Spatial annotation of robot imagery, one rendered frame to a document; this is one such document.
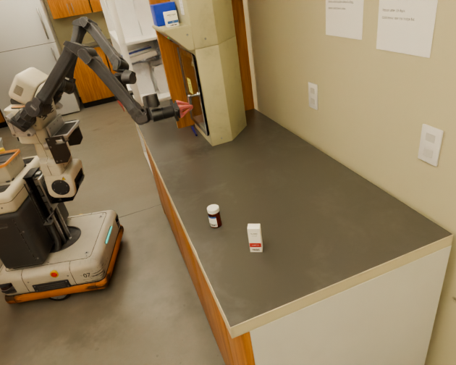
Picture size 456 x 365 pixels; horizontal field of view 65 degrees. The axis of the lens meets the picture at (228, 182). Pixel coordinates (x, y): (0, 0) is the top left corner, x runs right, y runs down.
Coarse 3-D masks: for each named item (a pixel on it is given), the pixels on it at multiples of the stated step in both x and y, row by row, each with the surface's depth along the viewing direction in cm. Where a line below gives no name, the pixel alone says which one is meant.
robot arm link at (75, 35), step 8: (72, 24) 208; (80, 24) 205; (96, 24) 209; (72, 32) 209; (80, 32) 208; (72, 40) 209; (80, 40) 210; (72, 64) 211; (72, 72) 213; (64, 80) 210; (72, 80) 215
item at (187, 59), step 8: (184, 56) 175; (192, 56) 160; (184, 64) 180; (192, 64) 164; (184, 72) 186; (192, 72) 169; (192, 80) 174; (192, 88) 179; (200, 96) 167; (192, 104) 191; (200, 104) 171; (192, 112) 197; (200, 112) 176; (200, 120) 182; (200, 128) 188
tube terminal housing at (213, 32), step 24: (192, 0) 147; (216, 0) 154; (192, 24) 151; (216, 24) 156; (216, 48) 159; (216, 72) 164; (216, 96) 169; (240, 96) 186; (216, 120) 175; (240, 120) 189; (216, 144) 180
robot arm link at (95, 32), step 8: (88, 24) 201; (88, 32) 203; (96, 32) 201; (96, 40) 200; (104, 40) 198; (104, 48) 197; (112, 48) 196; (112, 56) 193; (120, 56) 195; (112, 64) 193; (120, 64) 190; (128, 64) 196
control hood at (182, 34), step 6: (180, 24) 160; (156, 30) 176; (162, 30) 153; (168, 30) 149; (174, 30) 150; (180, 30) 151; (186, 30) 152; (168, 36) 159; (174, 36) 151; (180, 36) 152; (186, 36) 153; (192, 36) 154; (180, 42) 153; (186, 42) 154; (192, 42) 155; (186, 48) 155; (192, 48) 156
